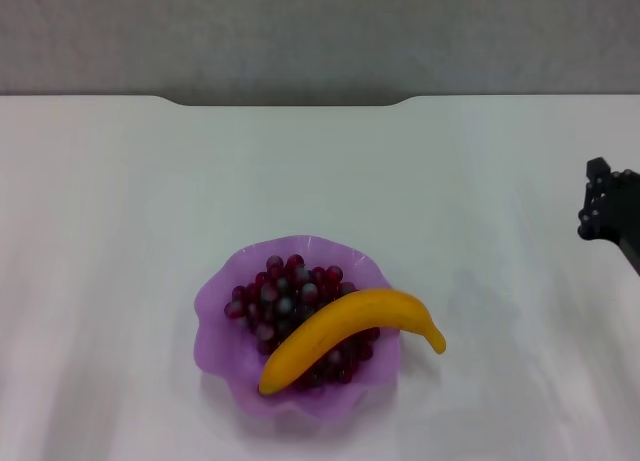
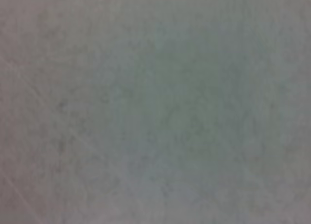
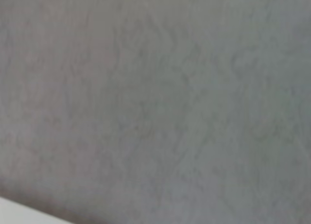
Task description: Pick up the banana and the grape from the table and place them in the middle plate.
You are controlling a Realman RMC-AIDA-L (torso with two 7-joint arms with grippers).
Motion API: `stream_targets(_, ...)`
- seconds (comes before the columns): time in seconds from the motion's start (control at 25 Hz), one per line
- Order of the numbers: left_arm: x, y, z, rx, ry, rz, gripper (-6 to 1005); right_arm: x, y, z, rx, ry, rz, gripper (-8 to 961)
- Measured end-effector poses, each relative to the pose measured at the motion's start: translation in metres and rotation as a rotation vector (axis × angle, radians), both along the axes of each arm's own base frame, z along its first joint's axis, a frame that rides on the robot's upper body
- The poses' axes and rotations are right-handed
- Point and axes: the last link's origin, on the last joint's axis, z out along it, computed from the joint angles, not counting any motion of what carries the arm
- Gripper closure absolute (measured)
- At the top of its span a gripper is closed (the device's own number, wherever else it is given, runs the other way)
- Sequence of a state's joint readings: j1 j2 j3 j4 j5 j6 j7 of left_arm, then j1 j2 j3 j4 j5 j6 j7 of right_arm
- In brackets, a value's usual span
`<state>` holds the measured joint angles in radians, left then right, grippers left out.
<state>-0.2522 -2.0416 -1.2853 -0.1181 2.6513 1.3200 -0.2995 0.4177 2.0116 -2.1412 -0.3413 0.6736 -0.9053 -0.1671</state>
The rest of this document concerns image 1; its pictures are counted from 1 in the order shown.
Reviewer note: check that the dark red grape bunch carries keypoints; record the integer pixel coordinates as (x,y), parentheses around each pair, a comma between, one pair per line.
(280,296)

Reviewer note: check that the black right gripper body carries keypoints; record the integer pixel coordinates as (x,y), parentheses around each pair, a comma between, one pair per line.
(622,216)

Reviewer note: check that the yellow banana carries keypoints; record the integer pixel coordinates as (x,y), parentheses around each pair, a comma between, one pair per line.
(340,326)

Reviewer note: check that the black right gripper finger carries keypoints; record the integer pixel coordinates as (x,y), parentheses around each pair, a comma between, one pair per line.
(598,168)
(630,174)

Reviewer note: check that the purple wavy plastic plate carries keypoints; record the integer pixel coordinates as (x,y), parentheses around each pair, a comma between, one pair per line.
(220,341)

